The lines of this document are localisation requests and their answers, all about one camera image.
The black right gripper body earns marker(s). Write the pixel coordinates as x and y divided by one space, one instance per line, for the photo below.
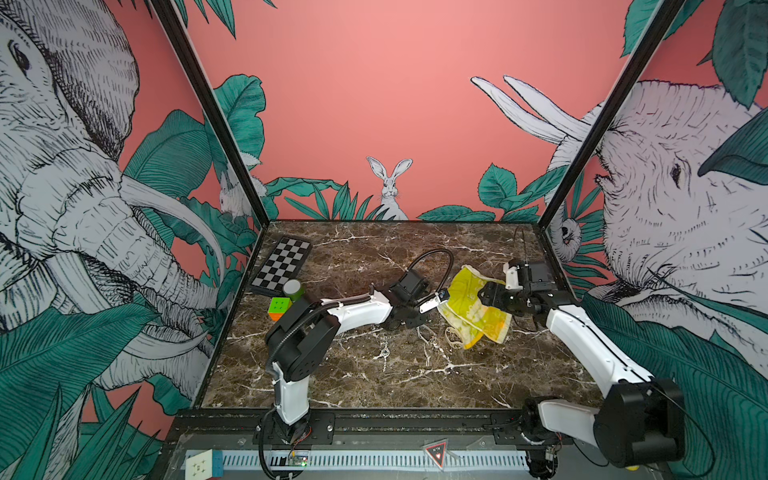
513 301

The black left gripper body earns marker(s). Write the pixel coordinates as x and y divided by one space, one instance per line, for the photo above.
414 318

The yellow green patterned towel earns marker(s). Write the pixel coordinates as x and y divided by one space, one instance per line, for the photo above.
466 314

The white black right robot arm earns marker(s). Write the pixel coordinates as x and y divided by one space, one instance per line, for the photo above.
641 420

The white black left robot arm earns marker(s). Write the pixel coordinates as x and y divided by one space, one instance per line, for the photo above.
299 341

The green white cylinder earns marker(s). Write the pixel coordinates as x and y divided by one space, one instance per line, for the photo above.
293 289

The colourful rubik's cube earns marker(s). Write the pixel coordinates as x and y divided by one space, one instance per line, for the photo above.
278 307

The black white checkerboard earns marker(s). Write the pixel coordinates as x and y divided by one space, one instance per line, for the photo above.
282 264

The red triangle warning sticker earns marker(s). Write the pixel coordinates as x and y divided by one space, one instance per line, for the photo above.
437 452

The white power socket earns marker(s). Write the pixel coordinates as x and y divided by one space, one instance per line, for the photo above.
207 465

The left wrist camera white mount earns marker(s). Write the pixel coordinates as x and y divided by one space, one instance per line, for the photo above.
433 301

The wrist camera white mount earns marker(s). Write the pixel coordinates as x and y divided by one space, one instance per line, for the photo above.
512 282
433 301

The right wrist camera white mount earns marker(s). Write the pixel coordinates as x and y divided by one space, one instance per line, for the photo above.
512 282

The black front mounting rail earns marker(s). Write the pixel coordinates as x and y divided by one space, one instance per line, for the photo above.
506 426

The white slotted cable duct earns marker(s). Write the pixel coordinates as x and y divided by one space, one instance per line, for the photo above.
398 460

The black right frame post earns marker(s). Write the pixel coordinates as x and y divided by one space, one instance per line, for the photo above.
660 22

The black frame post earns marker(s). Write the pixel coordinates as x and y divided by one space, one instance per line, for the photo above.
660 22
175 31

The black left frame post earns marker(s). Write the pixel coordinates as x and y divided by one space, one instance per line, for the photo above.
175 31

